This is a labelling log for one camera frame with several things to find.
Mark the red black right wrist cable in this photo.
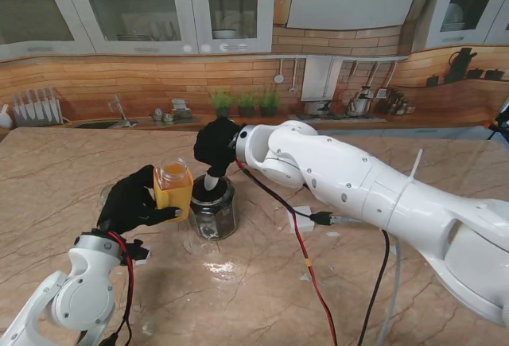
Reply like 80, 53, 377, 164
234, 157, 403, 346

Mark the glass jar with coffee beans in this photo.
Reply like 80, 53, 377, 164
188, 174, 237, 242

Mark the red black left wrist cable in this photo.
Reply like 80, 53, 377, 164
97, 230, 137, 346

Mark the white cable tie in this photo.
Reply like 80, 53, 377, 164
410, 148, 425, 183

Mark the black tripod with orange clip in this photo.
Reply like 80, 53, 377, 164
485, 98, 509, 141

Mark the printed kitchen backdrop banner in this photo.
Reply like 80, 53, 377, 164
0, 0, 509, 140

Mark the domed glass jar lid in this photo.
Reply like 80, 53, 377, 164
97, 185, 117, 216

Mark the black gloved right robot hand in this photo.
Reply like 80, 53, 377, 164
192, 117, 246, 182

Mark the white square jar lid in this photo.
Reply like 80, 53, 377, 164
286, 205, 316, 235

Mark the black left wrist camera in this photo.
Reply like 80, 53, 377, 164
120, 239, 145, 264

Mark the red black wrist cable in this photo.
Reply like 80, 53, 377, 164
97, 230, 137, 346
234, 157, 403, 346

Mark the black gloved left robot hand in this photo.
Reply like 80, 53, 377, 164
96, 164, 184, 236

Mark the yellow coffee jar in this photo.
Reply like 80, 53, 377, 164
153, 158, 195, 224

